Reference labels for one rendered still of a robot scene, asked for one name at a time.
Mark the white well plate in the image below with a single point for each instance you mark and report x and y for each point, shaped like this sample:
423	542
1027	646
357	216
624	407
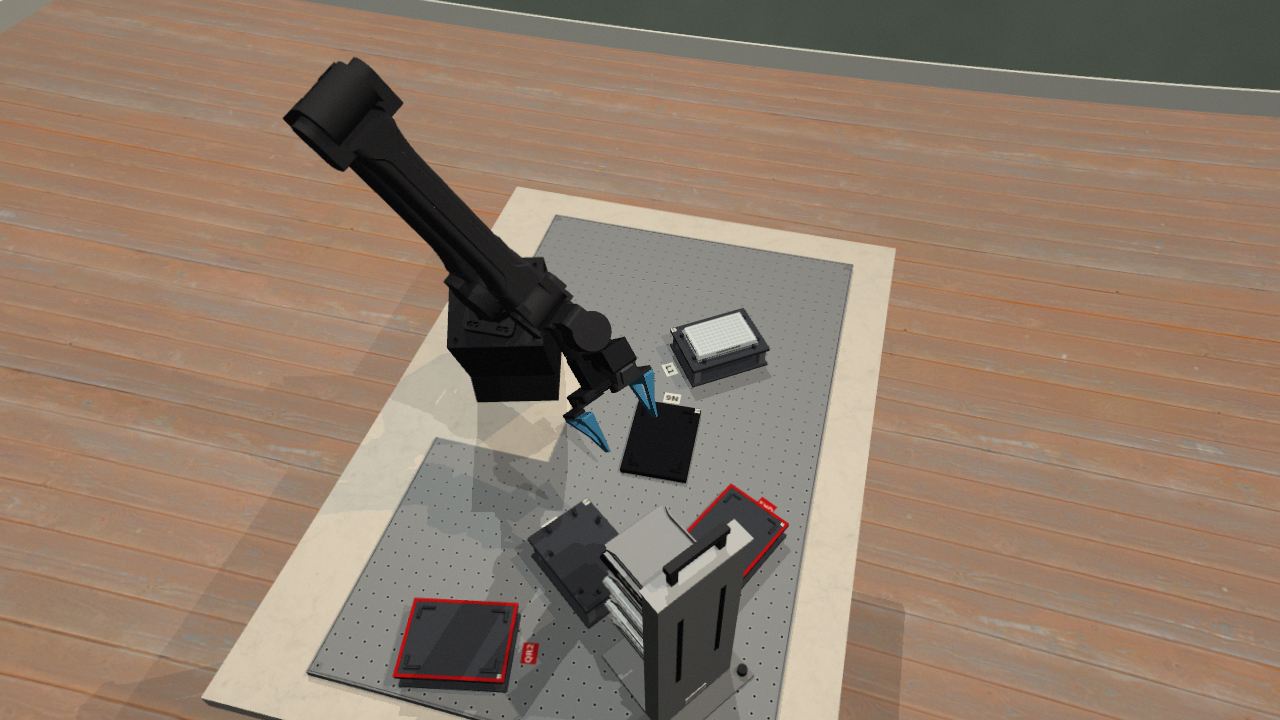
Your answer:
719	336
621	598
624	623

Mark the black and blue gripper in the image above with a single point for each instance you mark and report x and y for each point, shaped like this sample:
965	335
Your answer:
586	422

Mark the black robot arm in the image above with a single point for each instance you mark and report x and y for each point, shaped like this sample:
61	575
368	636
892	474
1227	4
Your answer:
347	94

